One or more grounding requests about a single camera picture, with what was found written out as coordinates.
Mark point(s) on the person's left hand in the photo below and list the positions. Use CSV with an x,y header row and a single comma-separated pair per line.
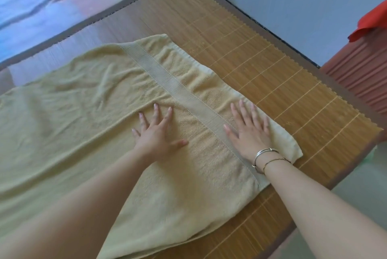
x,y
157,142

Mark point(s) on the person's right hand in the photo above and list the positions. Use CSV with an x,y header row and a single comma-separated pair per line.
x,y
252,137

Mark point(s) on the plain tan towel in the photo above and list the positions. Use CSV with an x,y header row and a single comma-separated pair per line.
x,y
90,101

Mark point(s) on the person's left forearm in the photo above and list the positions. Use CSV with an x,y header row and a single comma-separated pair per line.
x,y
60,222

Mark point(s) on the person's right forearm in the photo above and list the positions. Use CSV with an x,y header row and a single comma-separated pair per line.
x,y
317,207

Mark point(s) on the brown bamboo sleeping mat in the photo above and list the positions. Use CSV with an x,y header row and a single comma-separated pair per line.
x,y
272,56

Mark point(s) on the reddish ribbed furniture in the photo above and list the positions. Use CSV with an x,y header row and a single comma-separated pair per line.
x,y
359,68

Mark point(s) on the red cloth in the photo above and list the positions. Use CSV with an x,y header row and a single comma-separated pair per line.
x,y
372,19

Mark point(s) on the pastel rainbow bed sheet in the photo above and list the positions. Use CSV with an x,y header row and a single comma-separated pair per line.
x,y
45,1

